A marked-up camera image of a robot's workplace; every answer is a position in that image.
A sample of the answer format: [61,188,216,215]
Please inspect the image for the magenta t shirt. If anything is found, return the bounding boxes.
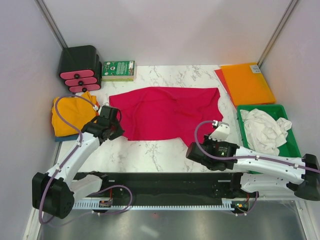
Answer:
[109,87,223,146]

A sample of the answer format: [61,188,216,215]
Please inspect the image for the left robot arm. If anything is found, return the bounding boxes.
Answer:
[32,106,125,219]

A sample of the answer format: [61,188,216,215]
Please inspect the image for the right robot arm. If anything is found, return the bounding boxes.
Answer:
[186,136,320,201]

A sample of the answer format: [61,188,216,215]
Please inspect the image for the yellow folded t shirt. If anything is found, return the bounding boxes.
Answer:
[51,97,98,137]

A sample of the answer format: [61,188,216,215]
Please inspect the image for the blue folded t shirt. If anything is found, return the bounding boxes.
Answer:
[54,134,79,142]

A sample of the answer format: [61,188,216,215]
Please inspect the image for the white crumpled t shirt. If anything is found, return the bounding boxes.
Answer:
[240,108,292,156]

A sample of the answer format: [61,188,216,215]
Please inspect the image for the green white box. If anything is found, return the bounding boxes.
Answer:
[101,60,137,82]

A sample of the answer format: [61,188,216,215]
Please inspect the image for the black pink drawer organizer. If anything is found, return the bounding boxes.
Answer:
[57,45,102,94]

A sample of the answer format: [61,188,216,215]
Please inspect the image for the orange plastic folder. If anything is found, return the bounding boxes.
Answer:
[221,62,276,106]

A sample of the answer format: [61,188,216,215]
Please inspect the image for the red plastic folder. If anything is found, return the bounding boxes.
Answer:
[214,69,237,109]

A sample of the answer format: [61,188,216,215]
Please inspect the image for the green plastic tray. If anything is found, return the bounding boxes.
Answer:
[237,104,301,158]

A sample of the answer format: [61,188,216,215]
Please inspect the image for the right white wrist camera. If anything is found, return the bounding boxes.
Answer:
[208,120,230,142]

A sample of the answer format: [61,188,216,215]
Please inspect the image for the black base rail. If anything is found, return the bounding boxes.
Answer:
[72,171,261,206]

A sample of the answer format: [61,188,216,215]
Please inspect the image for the white cable duct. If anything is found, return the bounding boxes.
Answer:
[72,197,236,211]

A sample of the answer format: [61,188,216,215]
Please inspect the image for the left aluminium corner post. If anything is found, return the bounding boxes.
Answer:
[34,0,68,49]

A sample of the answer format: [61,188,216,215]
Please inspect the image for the aluminium corner post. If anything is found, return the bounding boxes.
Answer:
[34,0,68,49]
[257,0,301,68]

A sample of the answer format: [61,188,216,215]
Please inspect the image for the right aluminium corner post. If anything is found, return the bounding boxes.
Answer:
[257,0,301,68]

